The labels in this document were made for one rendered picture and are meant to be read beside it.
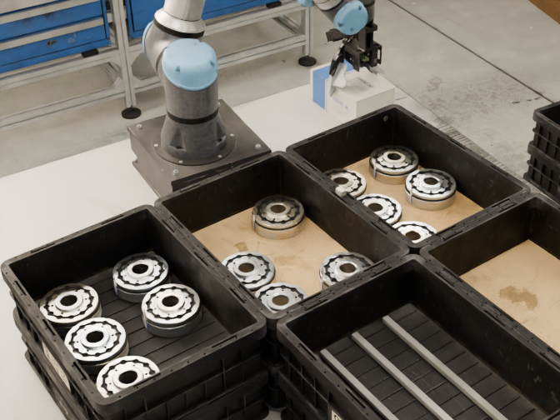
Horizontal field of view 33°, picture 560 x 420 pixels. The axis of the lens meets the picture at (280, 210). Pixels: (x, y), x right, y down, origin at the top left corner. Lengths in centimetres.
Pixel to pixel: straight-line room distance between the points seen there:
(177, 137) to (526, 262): 80
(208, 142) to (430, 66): 219
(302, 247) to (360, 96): 65
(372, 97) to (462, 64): 186
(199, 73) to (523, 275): 78
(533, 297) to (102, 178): 105
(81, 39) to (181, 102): 164
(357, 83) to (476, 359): 100
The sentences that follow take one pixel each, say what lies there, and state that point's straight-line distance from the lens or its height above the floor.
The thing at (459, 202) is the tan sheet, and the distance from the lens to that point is 192.
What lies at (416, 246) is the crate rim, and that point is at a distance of 164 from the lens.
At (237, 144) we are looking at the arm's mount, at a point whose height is 80.
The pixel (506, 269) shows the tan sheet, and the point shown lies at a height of 83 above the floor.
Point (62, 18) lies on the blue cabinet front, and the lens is 357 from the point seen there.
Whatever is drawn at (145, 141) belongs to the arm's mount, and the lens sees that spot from 216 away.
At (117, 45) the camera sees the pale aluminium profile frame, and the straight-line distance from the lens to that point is 370.
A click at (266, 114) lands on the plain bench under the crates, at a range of 243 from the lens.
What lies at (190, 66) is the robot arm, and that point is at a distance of 199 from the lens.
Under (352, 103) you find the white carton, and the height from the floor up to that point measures 78.
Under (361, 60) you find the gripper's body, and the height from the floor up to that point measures 87.
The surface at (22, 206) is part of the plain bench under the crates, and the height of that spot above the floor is 70.
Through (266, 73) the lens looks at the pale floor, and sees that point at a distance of 407.
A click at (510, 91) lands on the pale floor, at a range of 401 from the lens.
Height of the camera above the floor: 197
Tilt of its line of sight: 37 degrees down
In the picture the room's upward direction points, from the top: 2 degrees counter-clockwise
